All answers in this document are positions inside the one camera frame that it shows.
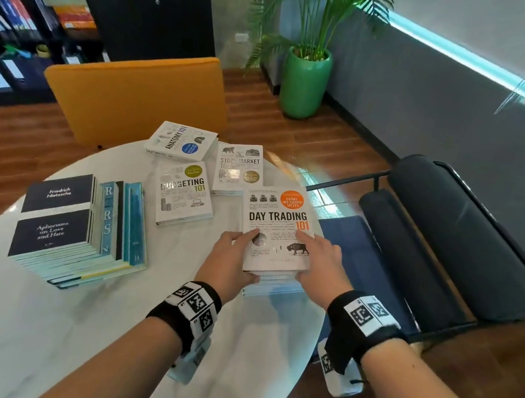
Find white marble table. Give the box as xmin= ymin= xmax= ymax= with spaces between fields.
xmin=0 ymin=115 xmax=348 ymax=398

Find group of small black books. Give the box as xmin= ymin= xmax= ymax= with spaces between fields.
xmin=4 ymin=164 xmax=114 ymax=288

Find orange striped boxes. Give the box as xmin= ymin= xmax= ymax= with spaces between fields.
xmin=30 ymin=0 xmax=101 ymax=34

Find orange upholstered chair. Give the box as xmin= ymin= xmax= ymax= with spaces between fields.
xmin=34 ymin=32 xmax=237 ymax=167

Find black cabinet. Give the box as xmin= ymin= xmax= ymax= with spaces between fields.
xmin=63 ymin=0 xmax=224 ymax=77

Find white book with grey bars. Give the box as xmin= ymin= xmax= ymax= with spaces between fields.
xmin=149 ymin=155 xmax=222 ymax=235

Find light blue paperback book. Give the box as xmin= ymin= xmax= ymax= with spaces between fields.
xmin=42 ymin=173 xmax=135 ymax=290

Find pale roller blind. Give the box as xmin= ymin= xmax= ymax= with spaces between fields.
xmin=381 ymin=0 xmax=525 ymax=79

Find white book with green circle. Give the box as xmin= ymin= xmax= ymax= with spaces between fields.
xmin=243 ymin=267 xmax=308 ymax=292

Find person's right hand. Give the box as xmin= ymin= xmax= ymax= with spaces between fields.
xmin=285 ymin=230 xmax=361 ymax=314

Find black marker-tagged wristband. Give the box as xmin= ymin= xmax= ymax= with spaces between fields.
xmin=140 ymin=274 xmax=226 ymax=361
xmin=317 ymin=287 xmax=413 ymax=384

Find green palm plant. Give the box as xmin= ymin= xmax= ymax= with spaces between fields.
xmin=242 ymin=0 xmax=404 ymax=91

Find white marker-tagged wrist camera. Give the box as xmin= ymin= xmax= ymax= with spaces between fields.
xmin=166 ymin=333 xmax=213 ymax=389
xmin=310 ymin=337 xmax=370 ymax=398

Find teal hardcover book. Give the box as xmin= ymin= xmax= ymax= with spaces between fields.
xmin=57 ymin=172 xmax=160 ymax=301

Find white book with gold circle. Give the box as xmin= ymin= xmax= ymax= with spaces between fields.
xmin=209 ymin=139 xmax=269 ymax=203

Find white book with body sketches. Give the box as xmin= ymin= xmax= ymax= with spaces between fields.
xmin=142 ymin=118 xmax=220 ymax=167

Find black bookshelf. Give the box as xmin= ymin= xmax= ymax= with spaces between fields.
xmin=0 ymin=0 xmax=121 ymax=130

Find green plant pot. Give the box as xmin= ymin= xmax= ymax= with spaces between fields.
xmin=276 ymin=43 xmax=336 ymax=124

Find black roll-cushion lounge chair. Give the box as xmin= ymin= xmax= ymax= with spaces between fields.
xmin=285 ymin=138 xmax=525 ymax=362

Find person's left hand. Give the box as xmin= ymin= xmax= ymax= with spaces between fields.
xmin=192 ymin=221 xmax=268 ymax=310

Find black book with barcode print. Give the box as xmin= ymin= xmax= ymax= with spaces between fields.
xmin=48 ymin=172 xmax=140 ymax=294

